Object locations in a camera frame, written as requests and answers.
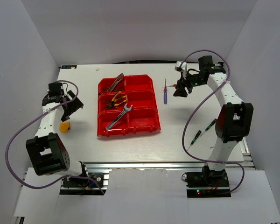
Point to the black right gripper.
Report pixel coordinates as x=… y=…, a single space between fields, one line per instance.
x=181 y=84

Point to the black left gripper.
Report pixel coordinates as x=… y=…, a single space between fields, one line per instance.
x=75 y=105

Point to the yellow handled pliers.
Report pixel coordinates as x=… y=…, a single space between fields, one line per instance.
x=113 y=101
x=120 y=100

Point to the silver open-end wrench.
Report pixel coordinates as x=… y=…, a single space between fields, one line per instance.
x=125 y=110

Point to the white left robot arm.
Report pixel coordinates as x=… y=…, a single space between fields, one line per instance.
x=46 y=150

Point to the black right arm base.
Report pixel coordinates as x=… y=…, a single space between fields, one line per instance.
x=207 y=184

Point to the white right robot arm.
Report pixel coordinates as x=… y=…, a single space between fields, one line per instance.
x=234 y=120

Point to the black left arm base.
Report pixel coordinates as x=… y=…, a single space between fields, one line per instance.
x=83 y=187

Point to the blue corner label sticker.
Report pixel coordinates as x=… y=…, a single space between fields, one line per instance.
x=68 y=66

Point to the green black precision screwdriver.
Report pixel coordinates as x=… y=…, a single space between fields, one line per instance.
x=194 y=139
x=209 y=126

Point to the red six-compartment organizer tray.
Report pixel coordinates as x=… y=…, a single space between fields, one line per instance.
x=144 y=116

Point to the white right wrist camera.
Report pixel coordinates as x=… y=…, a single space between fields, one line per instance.
x=181 y=67

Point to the aluminium table frame rail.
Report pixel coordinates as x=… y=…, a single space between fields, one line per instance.
x=119 y=165

